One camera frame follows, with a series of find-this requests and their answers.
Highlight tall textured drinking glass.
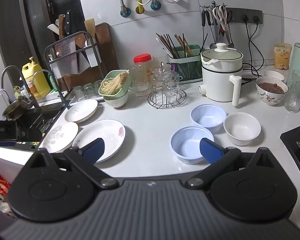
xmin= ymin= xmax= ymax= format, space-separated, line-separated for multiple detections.
xmin=284 ymin=69 xmax=300 ymax=113

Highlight yellow paper packet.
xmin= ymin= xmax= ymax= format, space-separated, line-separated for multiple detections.
xmin=274 ymin=43 xmax=292 ymax=70

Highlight steel cleaver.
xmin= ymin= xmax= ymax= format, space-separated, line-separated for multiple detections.
xmin=55 ymin=39 xmax=79 ymax=75

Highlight deep white plate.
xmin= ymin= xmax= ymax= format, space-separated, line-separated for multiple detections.
xmin=64 ymin=99 xmax=98 ymax=123

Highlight floral bowl with brown food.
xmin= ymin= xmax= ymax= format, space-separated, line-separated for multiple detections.
xmin=255 ymin=76 xmax=289 ymax=106

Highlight wooden spatula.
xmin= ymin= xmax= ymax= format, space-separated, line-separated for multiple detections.
xmin=84 ymin=18 xmax=96 ymax=39

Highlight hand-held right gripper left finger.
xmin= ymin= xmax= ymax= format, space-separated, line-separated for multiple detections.
xmin=27 ymin=138 xmax=119 ymax=190

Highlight white electric cooking pot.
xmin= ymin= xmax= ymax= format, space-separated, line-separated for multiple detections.
xmin=198 ymin=42 xmax=243 ymax=106

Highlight upturned drinking glass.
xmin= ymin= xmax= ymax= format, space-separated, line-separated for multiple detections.
xmin=73 ymin=85 xmax=87 ymax=102
xmin=84 ymin=82 xmax=97 ymax=100
xmin=94 ymin=79 xmax=103 ymax=97

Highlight plain white ceramic bowl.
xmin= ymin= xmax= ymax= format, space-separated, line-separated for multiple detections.
xmin=223 ymin=112 xmax=262 ymax=146

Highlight black-handled knife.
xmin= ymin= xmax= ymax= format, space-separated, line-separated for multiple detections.
xmin=65 ymin=10 xmax=73 ymax=37

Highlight dark sink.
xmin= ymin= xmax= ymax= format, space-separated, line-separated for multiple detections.
xmin=16 ymin=105 xmax=65 ymax=143

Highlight small white grey-floral plate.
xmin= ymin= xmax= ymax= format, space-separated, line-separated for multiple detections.
xmin=38 ymin=122 xmax=79 ymax=153

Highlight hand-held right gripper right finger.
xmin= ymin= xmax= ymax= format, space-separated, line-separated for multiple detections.
xmin=185 ymin=137 xmax=278 ymax=190

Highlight steel faucet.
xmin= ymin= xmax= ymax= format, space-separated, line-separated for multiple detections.
xmin=0 ymin=65 xmax=40 ymax=109

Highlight white-handled knife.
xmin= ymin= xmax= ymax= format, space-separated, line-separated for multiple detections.
xmin=47 ymin=24 xmax=60 ymax=37

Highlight round wire cup rack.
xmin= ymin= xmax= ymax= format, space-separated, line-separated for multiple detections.
xmin=147 ymin=85 xmax=187 ymax=109

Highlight green colander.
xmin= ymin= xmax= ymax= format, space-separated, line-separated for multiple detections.
xmin=98 ymin=69 xmax=130 ymax=100

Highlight hanging utensils and scissors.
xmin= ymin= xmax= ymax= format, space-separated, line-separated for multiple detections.
xmin=200 ymin=2 xmax=235 ymax=49

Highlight green bottle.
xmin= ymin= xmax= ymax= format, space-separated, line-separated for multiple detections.
xmin=47 ymin=71 xmax=59 ymax=92

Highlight large white pink-flower plate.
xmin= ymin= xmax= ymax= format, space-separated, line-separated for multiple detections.
xmin=72 ymin=119 xmax=126 ymax=163

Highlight black wire knife rack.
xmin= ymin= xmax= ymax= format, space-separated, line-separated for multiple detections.
xmin=44 ymin=31 xmax=103 ymax=103

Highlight dried noodles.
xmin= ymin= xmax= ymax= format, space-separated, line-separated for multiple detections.
xmin=100 ymin=71 xmax=129 ymax=95

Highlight black power strip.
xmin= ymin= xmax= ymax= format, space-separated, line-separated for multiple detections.
xmin=225 ymin=7 xmax=263 ymax=25

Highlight pale blue plastic bowl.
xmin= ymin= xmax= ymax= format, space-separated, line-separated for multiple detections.
xmin=170 ymin=126 xmax=215 ymax=165
xmin=190 ymin=104 xmax=227 ymax=133

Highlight yellow detergent bottle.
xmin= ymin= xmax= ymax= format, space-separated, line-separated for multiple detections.
xmin=22 ymin=56 xmax=51 ymax=100

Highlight wooden cutting board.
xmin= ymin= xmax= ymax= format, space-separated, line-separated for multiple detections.
xmin=57 ymin=22 xmax=119 ymax=90

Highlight black power cables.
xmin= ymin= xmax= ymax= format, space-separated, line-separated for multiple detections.
xmin=240 ymin=21 xmax=267 ymax=83

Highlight white-handled scissors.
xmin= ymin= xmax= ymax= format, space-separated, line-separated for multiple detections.
xmin=213 ymin=5 xmax=229 ymax=30

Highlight bunch of chopsticks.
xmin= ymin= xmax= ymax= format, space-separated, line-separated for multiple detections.
xmin=156 ymin=32 xmax=208 ymax=58

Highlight small white bowl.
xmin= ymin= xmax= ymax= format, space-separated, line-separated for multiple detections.
xmin=264 ymin=70 xmax=285 ymax=82

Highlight pale green bowl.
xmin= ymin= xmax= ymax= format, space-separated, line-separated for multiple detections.
xmin=104 ymin=90 xmax=129 ymax=108

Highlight green chopstick holder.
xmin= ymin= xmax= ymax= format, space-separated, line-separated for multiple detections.
xmin=167 ymin=44 xmax=202 ymax=84

